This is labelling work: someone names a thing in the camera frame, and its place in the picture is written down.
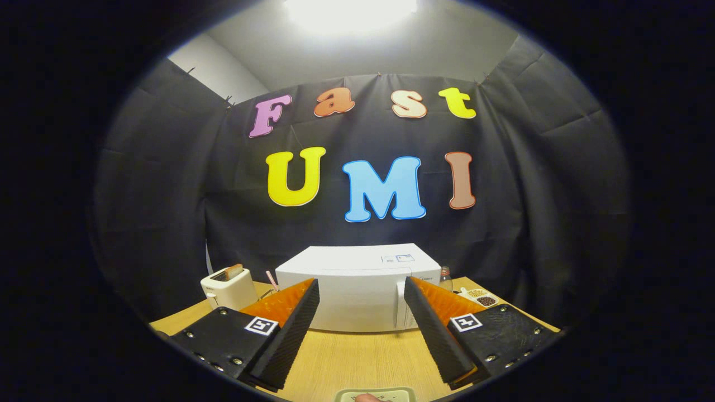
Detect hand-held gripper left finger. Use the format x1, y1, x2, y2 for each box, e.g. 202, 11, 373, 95
168, 277, 321, 391

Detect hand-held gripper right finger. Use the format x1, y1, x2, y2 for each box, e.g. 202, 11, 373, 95
403, 276, 561, 390

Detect white microwave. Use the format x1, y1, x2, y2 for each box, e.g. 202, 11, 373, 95
275, 243, 442, 333

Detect white divided bean dish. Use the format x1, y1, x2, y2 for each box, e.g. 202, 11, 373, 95
458, 287, 499, 308

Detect white toaster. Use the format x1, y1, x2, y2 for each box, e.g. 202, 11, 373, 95
201, 268, 259, 311

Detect pale green tray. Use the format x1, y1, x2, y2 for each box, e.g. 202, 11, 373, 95
334, 386, 418, 402

